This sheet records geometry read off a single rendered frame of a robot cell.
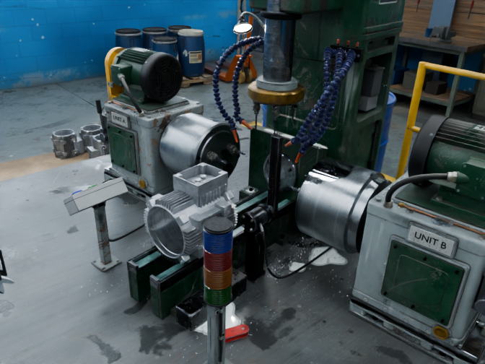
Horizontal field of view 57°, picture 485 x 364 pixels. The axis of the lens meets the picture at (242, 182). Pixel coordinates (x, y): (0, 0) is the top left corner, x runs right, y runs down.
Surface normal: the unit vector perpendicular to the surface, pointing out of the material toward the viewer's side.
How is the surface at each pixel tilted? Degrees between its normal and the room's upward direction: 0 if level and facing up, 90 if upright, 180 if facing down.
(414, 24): 90
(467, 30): 90
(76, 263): 0
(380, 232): 90
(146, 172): 90
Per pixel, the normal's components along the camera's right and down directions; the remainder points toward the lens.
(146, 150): -0.65, 0.32
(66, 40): 0.64, 0.36
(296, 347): 0.03, -0.89
